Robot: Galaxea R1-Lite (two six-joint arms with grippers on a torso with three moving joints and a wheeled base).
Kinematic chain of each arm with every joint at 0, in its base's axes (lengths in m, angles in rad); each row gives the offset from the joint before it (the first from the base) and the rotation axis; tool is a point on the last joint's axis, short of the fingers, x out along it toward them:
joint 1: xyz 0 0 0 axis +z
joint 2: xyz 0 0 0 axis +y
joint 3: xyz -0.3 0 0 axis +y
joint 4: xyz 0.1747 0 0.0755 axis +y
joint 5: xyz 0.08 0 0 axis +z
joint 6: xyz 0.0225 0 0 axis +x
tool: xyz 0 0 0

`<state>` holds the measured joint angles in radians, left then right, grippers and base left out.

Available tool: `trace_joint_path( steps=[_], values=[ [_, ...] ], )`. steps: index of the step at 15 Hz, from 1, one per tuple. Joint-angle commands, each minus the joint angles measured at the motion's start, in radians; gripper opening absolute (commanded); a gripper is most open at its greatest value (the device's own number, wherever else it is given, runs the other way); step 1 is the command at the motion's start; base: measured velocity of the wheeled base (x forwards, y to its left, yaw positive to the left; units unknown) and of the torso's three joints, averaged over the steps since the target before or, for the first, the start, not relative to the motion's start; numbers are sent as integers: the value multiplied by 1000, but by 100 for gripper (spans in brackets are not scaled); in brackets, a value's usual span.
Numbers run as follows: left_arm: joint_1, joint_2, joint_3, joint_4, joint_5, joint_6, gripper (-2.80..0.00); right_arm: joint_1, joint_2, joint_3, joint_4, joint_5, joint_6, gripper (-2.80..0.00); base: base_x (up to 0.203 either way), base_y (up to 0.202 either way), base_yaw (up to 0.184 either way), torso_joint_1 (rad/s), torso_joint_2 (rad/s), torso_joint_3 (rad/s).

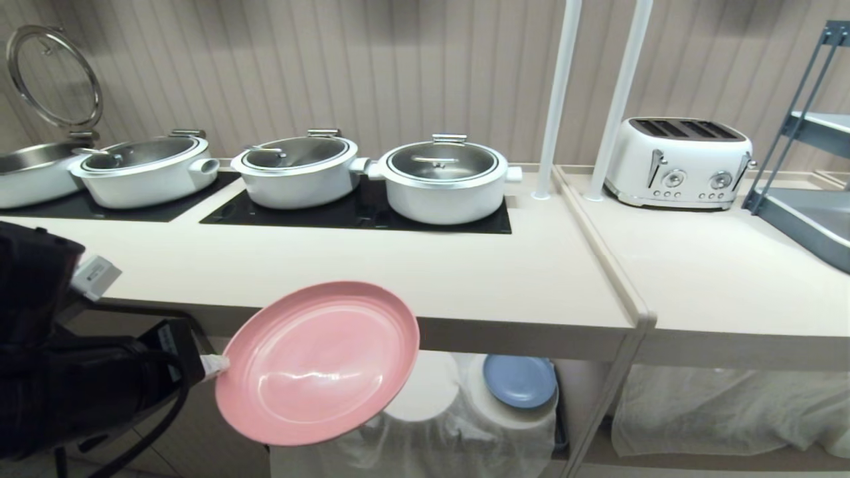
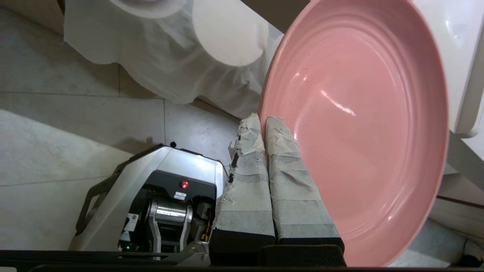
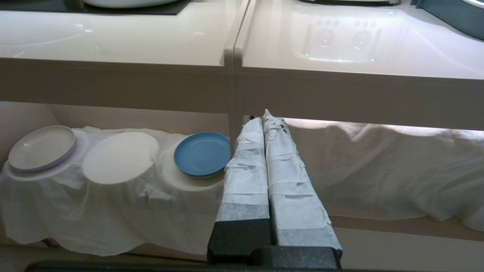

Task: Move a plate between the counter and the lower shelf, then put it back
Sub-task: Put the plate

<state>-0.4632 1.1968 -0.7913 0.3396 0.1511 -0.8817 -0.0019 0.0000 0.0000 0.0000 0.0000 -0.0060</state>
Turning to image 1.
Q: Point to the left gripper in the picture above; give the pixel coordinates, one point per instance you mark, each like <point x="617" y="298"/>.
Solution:
<point x="113" y="385"/>

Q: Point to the pink plate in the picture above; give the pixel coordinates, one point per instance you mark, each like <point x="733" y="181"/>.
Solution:
<point x="319" y="365"/>

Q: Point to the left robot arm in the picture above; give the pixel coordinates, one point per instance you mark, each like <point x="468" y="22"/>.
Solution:
<point x="30" y="279"/>

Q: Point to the white plate stack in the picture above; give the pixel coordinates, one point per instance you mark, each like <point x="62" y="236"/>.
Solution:
<point x="478" y="405"/>

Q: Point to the blue plate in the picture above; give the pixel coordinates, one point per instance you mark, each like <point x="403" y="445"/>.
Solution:
<point x="519" y="380"/>

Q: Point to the grey metal shelf rack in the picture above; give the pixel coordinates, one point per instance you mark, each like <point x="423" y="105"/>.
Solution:
<point x="807" y="222"/>

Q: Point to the black induction cooktop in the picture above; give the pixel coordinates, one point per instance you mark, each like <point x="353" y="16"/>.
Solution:
<point x="319" y="218"/>
<point x="133" y="212"/>

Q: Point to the clear plastic sheet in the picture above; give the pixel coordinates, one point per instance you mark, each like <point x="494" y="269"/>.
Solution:
<point x="398" y="448"/>

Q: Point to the glass pot lid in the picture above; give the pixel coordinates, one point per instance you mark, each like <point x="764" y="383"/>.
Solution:
<point x="143" y="154"/>
<point x="441" y="162"/>
<point x="295" y="154"/>

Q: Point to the white open cooking pot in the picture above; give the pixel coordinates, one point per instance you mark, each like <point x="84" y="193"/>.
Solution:
<point x="33" y="179"/>

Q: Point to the raised round glass lid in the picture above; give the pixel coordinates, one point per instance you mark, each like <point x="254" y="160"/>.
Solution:
<point x="85" y="99"/>

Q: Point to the white pole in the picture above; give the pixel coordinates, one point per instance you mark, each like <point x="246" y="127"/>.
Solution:
<point x="617" y="99"/>
<point x="556" y="99"/>

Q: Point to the white toaster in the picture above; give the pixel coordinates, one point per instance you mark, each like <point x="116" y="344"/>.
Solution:
<point x="677" y="166"/>

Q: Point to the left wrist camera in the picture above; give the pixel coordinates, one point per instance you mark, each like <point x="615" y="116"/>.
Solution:
<point x="96" y="277"/>

